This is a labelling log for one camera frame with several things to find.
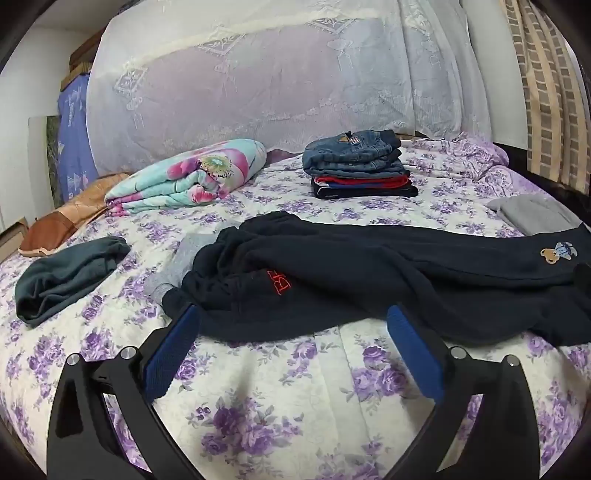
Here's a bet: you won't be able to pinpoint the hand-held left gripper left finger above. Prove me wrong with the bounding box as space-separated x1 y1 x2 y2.
46 304 201 480

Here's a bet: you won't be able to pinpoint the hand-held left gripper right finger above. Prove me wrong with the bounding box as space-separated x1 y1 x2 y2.
387 304 541 480

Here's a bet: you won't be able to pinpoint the dark navy pants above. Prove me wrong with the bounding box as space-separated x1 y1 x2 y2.
161 211 591 348

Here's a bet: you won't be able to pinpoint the grey knit garment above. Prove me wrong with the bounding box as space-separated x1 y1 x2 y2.
144 233 222 306

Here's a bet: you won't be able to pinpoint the purple floral bed sheet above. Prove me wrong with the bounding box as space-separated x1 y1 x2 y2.
0 134 591 480

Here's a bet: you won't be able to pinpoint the dark teal garment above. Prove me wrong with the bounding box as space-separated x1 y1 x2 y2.
15 235 131 328

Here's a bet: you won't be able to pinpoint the folded floral blanket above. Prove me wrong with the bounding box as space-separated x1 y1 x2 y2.
105 138 269 217

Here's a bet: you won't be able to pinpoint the orange brown pillow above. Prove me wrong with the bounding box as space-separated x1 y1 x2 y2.
18 173 132 257

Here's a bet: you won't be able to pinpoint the folded red garment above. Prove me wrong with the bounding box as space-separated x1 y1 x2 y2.
314 173 411 189

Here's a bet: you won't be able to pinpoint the grey sweatpants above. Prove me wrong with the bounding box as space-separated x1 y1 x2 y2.
485 196 585 236

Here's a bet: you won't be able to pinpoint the cardboard box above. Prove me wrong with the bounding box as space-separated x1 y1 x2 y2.
0 217 29 264

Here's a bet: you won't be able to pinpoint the folded blue jeans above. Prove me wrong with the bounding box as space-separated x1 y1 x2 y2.
302 129 411 177

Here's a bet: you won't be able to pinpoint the white picture panel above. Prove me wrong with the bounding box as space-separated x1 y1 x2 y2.
28 115 63 222

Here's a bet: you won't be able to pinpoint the blue printed cloth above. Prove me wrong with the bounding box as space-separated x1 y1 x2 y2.
56 74 100 208

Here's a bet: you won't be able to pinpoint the white lace cover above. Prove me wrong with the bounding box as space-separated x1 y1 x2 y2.
87 0 492 174

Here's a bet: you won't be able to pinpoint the striped beige curtain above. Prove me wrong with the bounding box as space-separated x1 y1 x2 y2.
503 0 591 195

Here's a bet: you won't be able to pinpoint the brown wooden box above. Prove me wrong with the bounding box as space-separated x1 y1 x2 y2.
60 28 107 90

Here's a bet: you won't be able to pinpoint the dark wooden bed frame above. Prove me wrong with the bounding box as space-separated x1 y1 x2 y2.
494 141 591 232

